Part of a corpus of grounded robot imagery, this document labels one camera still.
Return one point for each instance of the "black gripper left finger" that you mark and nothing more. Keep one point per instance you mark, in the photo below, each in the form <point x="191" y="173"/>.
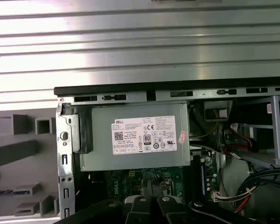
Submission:
<point x="135" y="212"/>

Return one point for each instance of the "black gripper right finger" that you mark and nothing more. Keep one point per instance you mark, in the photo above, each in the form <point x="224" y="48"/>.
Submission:
<point x="172" y="212"/>

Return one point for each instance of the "blue RAM stick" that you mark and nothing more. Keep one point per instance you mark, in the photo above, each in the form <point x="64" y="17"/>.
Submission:
<point x="14" y="192"/>
<point x="203" y="179"/>

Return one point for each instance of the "black RAM slot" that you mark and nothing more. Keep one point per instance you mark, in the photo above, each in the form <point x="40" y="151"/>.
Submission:
<point x="194" y="177"/>
<point x="199" y="177"/>

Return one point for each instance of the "CPU socket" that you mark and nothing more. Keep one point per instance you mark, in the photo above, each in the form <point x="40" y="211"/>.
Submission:
<point x="168" y="181"/>

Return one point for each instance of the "green motherboard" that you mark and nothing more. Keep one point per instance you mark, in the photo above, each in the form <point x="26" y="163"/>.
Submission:
<point x="121" y="184"/>

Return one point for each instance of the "grey power supply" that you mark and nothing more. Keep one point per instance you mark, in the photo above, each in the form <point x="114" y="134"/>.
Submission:
<point x="100" y="121"/>

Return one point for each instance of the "black PC case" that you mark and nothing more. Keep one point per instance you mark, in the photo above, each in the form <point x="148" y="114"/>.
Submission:
<point x="107" y="89"/>

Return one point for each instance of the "grey parts rack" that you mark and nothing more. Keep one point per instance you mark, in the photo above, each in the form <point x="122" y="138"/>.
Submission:
<point x="14" y="149"/>

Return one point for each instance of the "grey metal drive cage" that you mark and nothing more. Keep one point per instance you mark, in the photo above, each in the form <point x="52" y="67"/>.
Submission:
<point x="275" y="116"/>

